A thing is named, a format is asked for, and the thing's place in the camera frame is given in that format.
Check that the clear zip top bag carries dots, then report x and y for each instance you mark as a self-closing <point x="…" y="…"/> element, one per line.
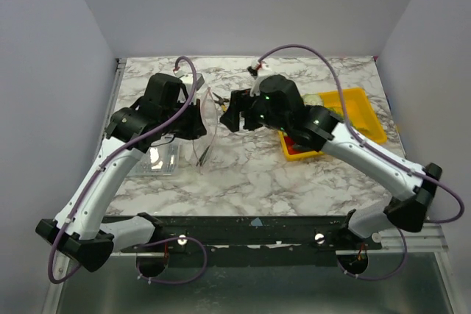
<point x="210" y="117"/>

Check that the pale green cabbage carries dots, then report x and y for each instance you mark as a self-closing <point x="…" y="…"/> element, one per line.
<point x="313" y="100"/>

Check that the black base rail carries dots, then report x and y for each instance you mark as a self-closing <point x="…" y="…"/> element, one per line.
<point x="253" y="241"/>

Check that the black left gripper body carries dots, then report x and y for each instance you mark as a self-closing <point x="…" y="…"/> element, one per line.
<point x="169" y="114"/>

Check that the red tomato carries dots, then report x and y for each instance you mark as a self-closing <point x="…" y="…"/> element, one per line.
<point x="292" y="147"/>

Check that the clear plastic screw box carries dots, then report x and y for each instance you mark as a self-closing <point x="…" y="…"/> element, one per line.
<point x="160" y="160"/>

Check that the green celery stalk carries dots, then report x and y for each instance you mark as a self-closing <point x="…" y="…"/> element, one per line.
<point x="356" y="121"/>

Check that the yellow handled pliers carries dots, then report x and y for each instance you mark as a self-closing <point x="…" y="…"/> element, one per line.
<point x="222" y="102"/>

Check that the yellow plastic tray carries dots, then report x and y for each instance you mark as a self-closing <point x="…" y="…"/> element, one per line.
<point x="353" y="97"/>

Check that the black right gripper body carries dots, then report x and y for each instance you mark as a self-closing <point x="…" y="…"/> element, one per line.
<point x="235" y="110"/>

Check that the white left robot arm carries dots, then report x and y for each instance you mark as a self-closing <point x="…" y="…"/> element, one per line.
<point x="78" y="231"/>

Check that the green scallion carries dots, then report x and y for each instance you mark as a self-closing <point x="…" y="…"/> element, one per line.
<point x="203" y="157"/>

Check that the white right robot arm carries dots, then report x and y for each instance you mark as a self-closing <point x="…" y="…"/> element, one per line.
<point x="412" y="186"/>

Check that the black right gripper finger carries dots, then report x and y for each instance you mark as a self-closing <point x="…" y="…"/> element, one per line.
<point x="231" y="117"/>
<point x="246" y="102"/>

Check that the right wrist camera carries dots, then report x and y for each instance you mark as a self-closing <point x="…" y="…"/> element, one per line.
<point x="259" y="70"/>

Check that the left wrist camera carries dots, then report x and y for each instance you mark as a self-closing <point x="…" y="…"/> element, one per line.
<point x="187" y="79"/>

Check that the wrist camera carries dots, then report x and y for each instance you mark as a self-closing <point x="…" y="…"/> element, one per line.
<point x="259" y="70"/>
<point x="187" y="79"/>

